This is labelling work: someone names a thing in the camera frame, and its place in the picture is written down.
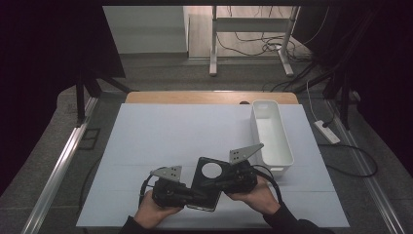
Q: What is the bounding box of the tangle of floor cables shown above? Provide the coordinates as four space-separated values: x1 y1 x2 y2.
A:
215 5 330 63

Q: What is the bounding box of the black power strip cable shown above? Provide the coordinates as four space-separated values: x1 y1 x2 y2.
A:
319 142 380 179

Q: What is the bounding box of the person's left hand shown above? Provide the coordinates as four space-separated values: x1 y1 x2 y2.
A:
133 189 183 230

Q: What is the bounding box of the pale table cover board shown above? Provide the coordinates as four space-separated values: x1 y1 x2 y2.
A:
76 102 351 229

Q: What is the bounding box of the dark phone case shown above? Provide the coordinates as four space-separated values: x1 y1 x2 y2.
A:
186 156 234 214

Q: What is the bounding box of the person's right hand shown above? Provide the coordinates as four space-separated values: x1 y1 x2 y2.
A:
224 175 282 216

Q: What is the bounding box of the white power strip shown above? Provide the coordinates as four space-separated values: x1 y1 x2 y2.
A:
313 119 342 145

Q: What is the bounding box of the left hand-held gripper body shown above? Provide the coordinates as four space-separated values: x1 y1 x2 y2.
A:
150 165 197 210

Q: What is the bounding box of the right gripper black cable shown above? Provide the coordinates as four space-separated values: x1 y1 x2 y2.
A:
252 164 284 207

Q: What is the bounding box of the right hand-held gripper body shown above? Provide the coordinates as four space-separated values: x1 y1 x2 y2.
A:
222 142 265 195

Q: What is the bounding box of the black curtain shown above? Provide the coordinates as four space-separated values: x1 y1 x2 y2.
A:
292 0 413 180
0 0 127 198

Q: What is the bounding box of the white floor cable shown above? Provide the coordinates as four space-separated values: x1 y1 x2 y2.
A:
305 78 321 123

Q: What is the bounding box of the aluminium floor rail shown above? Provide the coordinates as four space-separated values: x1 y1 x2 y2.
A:
19 97 99 234
325 97 407 234

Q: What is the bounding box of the white plastic storage bin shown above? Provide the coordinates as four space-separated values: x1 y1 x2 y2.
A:
249 99 295 178

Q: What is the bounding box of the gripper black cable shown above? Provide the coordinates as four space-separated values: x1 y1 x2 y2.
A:
252 164 284 207
137 166 168 210

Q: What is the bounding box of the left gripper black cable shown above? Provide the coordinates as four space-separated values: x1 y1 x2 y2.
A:
137 166 168 210

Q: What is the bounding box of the black tripod stand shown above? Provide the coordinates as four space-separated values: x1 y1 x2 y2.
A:
322 61 357 132
74 67 134 127

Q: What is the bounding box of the white metal desk frame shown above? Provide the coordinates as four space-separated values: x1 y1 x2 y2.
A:
208 5 302 78

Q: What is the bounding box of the black plug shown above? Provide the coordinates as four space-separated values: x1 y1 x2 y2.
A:
320 115 336 129

